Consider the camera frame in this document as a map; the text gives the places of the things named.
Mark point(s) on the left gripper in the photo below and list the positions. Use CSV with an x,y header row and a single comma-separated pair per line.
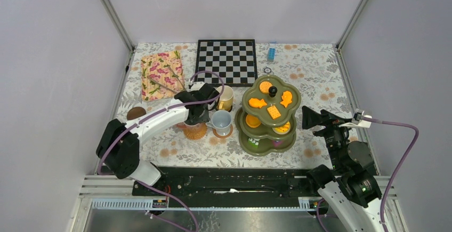
x,y
205,118

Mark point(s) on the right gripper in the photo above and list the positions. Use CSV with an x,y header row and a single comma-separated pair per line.
x,y
310,117

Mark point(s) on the woven rattan coaster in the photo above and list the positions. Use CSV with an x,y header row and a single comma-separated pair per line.
x,y
201,134

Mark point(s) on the grey blue cup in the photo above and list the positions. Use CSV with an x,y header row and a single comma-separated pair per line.
x,y
220,119

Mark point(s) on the metal serving tongs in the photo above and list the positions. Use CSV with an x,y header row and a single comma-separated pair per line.
x,y
167,78

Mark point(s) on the yellow handled mug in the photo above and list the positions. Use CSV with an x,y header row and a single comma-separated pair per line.
x,y
225,101

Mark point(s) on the yellow fruit tart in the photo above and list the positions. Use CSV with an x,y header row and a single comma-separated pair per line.
x,y
283,129

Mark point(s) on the square orange cracker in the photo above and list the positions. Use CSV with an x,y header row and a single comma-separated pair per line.
x,y
273,112

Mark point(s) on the kiwi purple cake slice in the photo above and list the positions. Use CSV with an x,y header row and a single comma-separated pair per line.
x,y
277,143

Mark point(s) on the green three-tier serving stand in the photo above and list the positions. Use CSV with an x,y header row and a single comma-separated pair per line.
x,y
266,121

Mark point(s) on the orange round bun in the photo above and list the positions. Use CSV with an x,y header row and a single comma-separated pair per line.
x,y
252,121

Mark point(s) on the orange fish pastry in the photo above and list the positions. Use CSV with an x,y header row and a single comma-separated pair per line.
x,y
257,103

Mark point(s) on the round waffle biscuit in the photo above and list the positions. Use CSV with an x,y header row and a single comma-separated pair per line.
x,y
264,87

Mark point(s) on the dark brown coaster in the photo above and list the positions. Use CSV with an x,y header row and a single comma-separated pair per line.
x,y
135,112

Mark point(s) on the green kiwi cake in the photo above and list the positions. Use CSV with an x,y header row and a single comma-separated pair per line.
x,y
254,143

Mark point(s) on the white cup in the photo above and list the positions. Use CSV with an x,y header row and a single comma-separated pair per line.
x,y
191,130

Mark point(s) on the orange round coaster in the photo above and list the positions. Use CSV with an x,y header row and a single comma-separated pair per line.
x,y
223,133

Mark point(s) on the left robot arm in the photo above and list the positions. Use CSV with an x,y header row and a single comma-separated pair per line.
x,y
120,144

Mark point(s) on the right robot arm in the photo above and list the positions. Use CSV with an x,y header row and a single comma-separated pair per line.
x,y
349,188

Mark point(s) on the floral pastry tray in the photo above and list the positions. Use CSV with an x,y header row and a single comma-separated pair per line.
x,y
149,92

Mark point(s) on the black white chessboard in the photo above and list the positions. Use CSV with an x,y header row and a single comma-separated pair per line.
x,y
229,61

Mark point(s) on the blue rectangular block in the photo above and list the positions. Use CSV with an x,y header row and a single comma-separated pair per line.
x,y
271,54

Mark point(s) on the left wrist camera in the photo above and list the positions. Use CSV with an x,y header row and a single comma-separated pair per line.
x,y
195,86

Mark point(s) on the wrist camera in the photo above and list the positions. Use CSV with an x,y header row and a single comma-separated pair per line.
x,y
195,86
358,120

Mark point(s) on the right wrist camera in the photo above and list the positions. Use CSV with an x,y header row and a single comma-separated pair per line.
x,y
358,120

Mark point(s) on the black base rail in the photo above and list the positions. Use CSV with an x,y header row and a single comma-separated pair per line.
x,y
236,187

